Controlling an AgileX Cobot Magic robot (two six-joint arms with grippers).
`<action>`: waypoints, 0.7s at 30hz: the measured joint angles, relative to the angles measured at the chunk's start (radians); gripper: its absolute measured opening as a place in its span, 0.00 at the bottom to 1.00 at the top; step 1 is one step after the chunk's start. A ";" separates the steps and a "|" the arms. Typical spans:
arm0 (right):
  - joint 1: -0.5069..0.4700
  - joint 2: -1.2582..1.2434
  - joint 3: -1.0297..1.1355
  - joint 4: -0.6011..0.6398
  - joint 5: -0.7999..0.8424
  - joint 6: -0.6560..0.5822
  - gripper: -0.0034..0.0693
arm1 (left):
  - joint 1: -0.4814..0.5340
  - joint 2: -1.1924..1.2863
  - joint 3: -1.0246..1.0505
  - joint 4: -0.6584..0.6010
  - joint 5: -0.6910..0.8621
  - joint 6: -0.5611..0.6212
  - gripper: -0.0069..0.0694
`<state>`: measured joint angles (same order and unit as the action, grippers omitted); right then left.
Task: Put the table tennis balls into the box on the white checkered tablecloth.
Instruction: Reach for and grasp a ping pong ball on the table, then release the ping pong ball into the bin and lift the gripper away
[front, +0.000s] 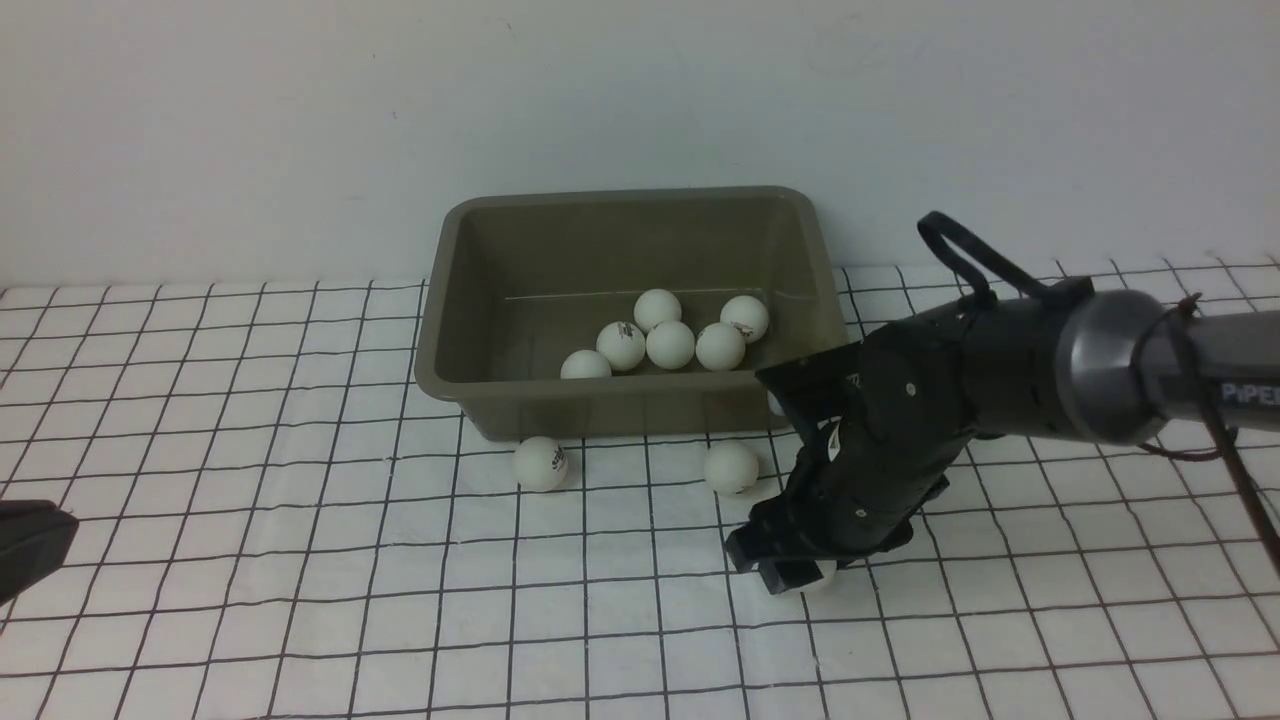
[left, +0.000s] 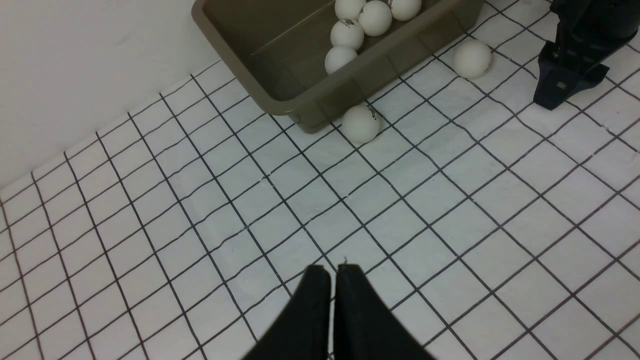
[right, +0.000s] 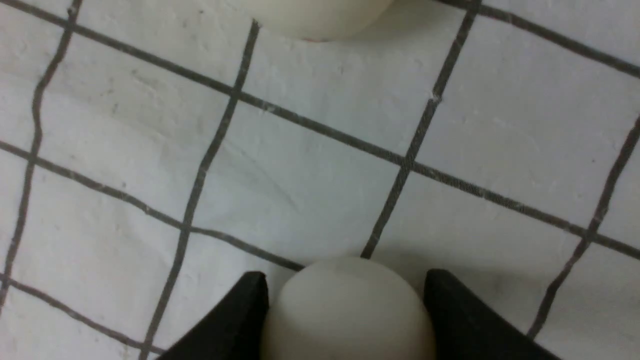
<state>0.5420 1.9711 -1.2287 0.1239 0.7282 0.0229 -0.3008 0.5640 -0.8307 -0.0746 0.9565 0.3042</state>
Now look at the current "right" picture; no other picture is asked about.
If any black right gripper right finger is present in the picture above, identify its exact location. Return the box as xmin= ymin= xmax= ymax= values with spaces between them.
xmin=423 ymin=268 xmax=558 ymax=360

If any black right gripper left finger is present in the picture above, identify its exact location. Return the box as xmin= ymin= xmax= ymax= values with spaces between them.
xmin=158 ymin=271 xmax=270 ymax=360

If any white ball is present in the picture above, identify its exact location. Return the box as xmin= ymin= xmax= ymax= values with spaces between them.
xmin=238 ymin=0 xmax=393 ymax=43
xmin=259 ymin=257 xmax=436 ymax=360

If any white black-grid tablecloth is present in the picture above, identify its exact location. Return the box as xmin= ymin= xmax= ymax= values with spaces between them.
xmin=1 ymin=0 xmax=640 ymax=360

